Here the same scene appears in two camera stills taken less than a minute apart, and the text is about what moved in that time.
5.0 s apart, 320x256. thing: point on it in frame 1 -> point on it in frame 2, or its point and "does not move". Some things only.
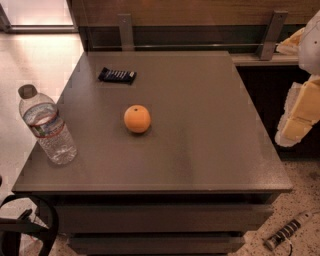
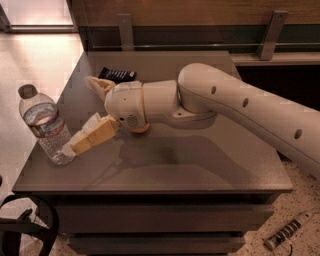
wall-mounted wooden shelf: (254, 59) does not move
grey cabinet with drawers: (171, 158) does not move
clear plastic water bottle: (48, 129) does not move
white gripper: (311, 46) -> (125, 104)
